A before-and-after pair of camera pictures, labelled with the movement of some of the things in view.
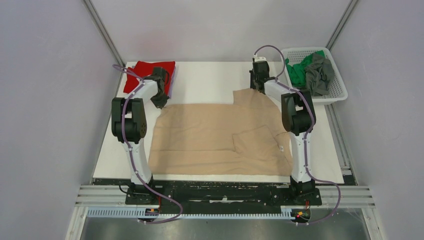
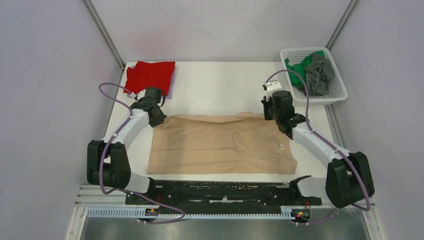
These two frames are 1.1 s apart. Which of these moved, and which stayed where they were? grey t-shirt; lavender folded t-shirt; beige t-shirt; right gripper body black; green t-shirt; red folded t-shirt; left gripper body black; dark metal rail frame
Moved: right gripper body black; left gripper body black; beige t-shirt
Stayed: red folded t-shirt; green t-shirt; lavender folded t-shirt; dark metal rail frame; grey t-shirt
